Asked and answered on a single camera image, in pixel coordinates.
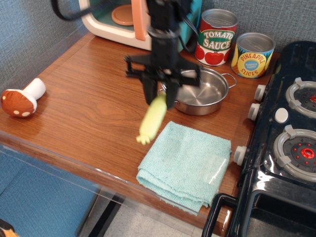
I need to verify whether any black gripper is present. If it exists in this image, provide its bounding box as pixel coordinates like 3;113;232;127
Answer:
125;28;201;109

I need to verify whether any spoon with yellow-green handle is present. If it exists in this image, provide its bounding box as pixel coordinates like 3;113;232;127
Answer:
136;92;167;145

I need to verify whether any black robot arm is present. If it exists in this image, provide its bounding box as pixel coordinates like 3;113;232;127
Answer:
125;0;202;109

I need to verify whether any light blue folded cloth napkin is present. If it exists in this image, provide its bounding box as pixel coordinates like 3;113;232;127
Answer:
136;122;232;215

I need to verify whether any small stainless steel pot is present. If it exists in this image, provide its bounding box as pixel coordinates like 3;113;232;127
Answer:
174;68;237;116

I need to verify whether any toy microwave teal and cream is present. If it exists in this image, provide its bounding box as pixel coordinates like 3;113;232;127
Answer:
82;0;201;52

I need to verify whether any tomato sauce can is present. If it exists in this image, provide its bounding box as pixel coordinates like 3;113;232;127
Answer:
195;8;238;66

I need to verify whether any pineapple slices can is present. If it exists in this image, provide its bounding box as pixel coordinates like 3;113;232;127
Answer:
231;32;276;79

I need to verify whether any plush brown mushroom toy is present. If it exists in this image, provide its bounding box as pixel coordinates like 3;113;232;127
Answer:
0;78;46;118

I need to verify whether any black toy stove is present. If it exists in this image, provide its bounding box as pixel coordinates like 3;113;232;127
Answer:
202;41;316;237

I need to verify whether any black braided cable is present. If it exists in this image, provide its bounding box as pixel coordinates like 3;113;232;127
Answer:
50;0;117;22

